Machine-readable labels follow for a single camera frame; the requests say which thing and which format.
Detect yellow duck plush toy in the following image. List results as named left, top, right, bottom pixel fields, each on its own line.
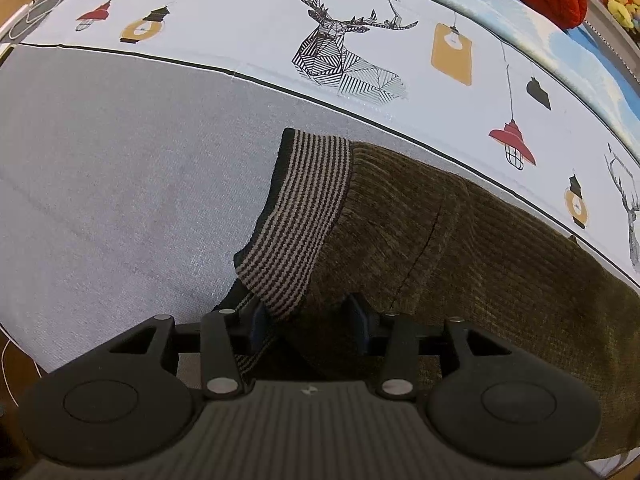
left=606, top=0, right=640, bottom=26

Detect printed white bed sheet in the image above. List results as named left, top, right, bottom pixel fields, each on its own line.
left=0, top=44, right=640, bottom=480

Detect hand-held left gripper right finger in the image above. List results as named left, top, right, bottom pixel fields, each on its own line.
left=343, top=293, right=497, bottom=402

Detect deer and lantern printed sheet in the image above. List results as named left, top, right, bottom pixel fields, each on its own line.
left=0, top=0, right=640, bottom=287

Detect white charging cable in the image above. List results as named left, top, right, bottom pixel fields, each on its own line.
left=7, top=0, right=97, bottom=42

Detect thin white wire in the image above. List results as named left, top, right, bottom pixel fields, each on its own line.
left=0, top=327, right=47, bottom=378

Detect brown corduroy pants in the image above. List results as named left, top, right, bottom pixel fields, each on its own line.
left=212, top=127, right=640, bottom=462

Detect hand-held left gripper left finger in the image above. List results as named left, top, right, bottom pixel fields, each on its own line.
left=106, top=304, right=267, bottom=402

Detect grey window sill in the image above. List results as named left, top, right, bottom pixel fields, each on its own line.
left=574, top=0, right=640, bottom=81

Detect light blue patterned blanket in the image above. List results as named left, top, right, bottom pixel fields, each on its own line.
left=334, top=0, right=640, bottom=157

